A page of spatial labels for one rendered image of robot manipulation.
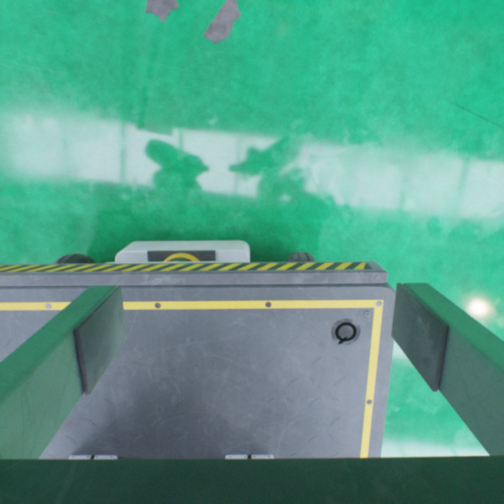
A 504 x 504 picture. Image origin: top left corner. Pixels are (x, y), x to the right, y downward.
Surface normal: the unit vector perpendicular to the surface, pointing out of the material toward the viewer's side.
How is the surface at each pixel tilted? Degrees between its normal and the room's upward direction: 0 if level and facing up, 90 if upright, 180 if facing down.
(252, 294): 0
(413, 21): 0
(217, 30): 0
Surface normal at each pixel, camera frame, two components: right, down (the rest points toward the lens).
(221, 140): 0.00, 0.27
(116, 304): 1.00, -0.01
